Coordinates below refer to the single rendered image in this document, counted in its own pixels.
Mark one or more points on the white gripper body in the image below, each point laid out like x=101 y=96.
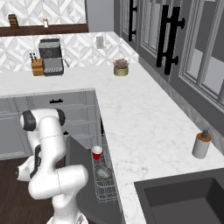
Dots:
x=23 y=172

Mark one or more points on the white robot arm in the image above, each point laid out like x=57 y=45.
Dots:
x=49 y=151

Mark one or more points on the dark grey dishwasher door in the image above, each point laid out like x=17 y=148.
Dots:
x=78 y=157

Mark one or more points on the red cup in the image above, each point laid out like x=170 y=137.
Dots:
x=96 y=154

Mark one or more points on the grey bowl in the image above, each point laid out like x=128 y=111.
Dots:
x=103 y=173

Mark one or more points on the grey glass cupboard door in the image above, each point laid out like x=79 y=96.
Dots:
x=125 y=17
x=204 y=64
x=151 y=29

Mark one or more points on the grey drawer front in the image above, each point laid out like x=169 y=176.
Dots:
x=73 y=100
x=83 y=128

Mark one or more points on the wooden knife block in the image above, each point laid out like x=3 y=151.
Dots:
x=37 y=68

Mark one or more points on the grey coffee machine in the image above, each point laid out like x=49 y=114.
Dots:
x=52 y=58

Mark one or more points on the potted plant in yellow pot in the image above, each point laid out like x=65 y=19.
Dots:
x=121 y=69

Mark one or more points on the dark wooden shelf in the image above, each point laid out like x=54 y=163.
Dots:
x=43 y=29

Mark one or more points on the small white bottle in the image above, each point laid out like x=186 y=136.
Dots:
x=45 y=22

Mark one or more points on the brown jar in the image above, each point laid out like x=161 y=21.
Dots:
x=13 y=21

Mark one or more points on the dark grey sink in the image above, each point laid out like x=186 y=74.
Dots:
x=183 y=198

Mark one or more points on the grey soap dispenser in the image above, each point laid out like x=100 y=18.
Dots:
x=201 y=147

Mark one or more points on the white wall outlet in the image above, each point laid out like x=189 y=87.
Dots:
x=100 y=42

